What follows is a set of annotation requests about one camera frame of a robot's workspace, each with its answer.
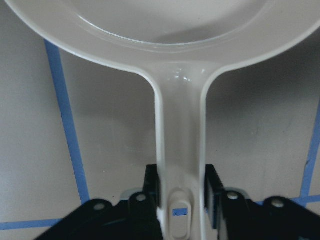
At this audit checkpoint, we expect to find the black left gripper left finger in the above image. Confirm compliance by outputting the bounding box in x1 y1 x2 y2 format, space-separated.
128 164 162 240

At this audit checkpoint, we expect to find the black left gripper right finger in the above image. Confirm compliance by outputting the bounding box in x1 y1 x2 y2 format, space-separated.
204 164 253 240

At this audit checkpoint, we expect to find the beige plastic dustpan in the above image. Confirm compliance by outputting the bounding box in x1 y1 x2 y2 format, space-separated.
7 0 320 240

